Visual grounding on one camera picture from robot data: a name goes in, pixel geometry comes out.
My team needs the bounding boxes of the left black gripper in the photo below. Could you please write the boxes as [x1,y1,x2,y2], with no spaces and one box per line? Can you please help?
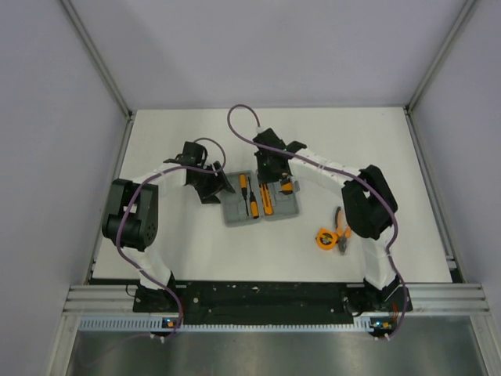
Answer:
[189,161,234,204]

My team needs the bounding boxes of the orange black utility knife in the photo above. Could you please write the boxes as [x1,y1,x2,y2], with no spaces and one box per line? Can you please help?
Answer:
[260,184,273,215]

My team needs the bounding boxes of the aluminium front frame rail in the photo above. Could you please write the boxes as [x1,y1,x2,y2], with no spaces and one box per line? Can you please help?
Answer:
[63,281,490,316]

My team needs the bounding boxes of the purple cable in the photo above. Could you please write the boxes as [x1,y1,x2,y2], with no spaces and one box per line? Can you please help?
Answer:
[227,103,410,341]
[116,137,227,342]

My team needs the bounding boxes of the grey slotted cable duct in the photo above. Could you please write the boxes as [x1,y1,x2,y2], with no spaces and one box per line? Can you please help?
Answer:
[78,316,391,333]

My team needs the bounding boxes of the orange handled pliers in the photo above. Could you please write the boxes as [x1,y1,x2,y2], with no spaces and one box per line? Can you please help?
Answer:
[334,206,351,255]

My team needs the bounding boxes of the grey plastic tool case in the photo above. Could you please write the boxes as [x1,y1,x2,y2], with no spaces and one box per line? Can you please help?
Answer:
[221,171,300,227]

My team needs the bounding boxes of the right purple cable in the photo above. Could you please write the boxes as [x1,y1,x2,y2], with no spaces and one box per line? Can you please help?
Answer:
[227,103,410,341]

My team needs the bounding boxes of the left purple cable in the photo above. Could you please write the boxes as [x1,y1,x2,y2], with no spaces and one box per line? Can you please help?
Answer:
[116,137,227,342]

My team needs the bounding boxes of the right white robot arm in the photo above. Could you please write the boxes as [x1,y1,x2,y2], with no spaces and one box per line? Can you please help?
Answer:
[251,128,398,310]

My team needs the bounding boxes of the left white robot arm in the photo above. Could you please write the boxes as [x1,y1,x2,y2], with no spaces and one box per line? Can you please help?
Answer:
[102,137,235,311]

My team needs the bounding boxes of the orange black screwdriver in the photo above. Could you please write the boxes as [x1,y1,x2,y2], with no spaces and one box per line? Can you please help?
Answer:
[239,174,249,215]
[247,177,259,219]

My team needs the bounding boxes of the right aluminium corner post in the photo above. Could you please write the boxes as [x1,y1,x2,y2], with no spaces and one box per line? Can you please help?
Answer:
[405,0,481,113]

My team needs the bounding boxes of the left aluminium corner post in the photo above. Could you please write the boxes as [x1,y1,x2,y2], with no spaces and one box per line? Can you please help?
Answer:
[56,0,134,118]

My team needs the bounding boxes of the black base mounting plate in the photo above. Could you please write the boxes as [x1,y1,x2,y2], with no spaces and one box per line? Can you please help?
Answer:
[132,280,412,324]

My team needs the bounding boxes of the orange tape measure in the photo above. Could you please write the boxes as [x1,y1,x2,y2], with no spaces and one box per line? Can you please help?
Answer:
[315,229,338,251]

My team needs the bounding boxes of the aluminium corner post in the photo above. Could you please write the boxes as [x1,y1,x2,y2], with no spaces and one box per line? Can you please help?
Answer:
[56,0,134,118]
[405,0,481,113]

